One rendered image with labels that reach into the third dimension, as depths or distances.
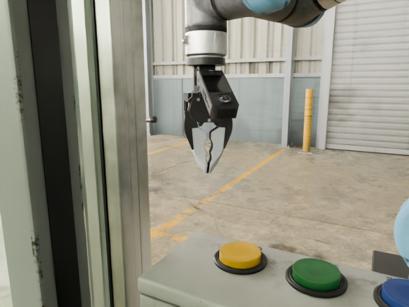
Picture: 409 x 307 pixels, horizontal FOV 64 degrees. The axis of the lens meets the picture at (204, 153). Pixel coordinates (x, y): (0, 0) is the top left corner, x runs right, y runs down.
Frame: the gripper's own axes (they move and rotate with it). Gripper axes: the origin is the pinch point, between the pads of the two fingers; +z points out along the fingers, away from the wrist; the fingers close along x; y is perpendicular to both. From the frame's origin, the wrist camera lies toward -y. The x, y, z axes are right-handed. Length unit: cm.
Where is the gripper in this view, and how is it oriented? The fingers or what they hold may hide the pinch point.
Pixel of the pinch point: (208, 167)
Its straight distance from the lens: 62.3
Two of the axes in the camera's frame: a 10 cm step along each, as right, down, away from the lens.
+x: -9.8, 0.4, -1.9
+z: 0.0, 9.8, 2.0
